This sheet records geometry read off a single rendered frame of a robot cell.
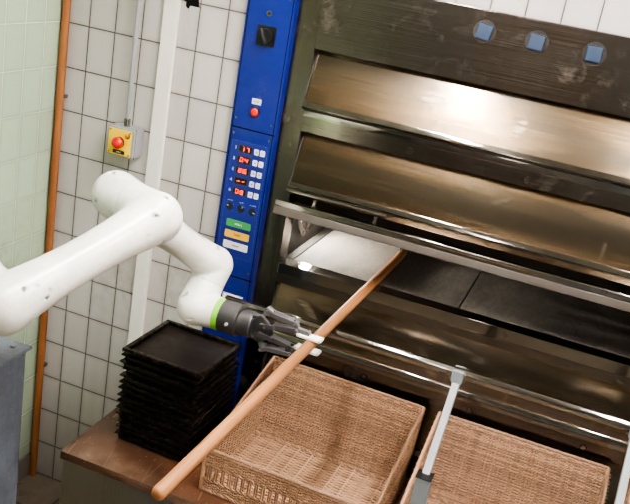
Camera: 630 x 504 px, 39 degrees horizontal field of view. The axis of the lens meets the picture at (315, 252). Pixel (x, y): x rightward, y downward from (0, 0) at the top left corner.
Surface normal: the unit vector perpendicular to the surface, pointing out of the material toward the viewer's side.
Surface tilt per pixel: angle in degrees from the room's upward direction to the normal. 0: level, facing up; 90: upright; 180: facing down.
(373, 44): 90
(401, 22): 90
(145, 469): 0
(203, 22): 90
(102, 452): 0
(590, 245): 70
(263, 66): 90
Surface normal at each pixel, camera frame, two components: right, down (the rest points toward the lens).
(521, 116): -0.26, -0.07
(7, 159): 0.92, 0.27
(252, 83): -0.34, 0.26
